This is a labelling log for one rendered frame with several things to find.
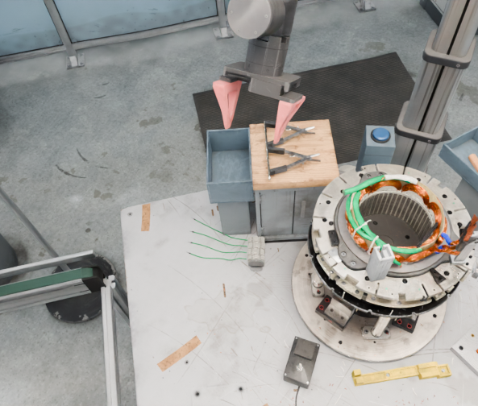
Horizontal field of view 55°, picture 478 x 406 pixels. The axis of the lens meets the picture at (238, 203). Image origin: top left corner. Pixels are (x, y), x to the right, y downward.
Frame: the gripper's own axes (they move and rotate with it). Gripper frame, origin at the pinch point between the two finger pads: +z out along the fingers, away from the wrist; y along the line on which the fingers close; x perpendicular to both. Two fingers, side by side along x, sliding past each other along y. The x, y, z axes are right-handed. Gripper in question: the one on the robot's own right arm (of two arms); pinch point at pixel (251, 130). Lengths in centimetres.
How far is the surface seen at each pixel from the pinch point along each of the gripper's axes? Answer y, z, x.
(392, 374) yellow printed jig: 37, 55, 24
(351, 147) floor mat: -3, 54, 176
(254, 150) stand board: -10.4, 16.5, 34.4
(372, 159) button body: 16, 16, 52
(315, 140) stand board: 2.1, 12.2, 41.7
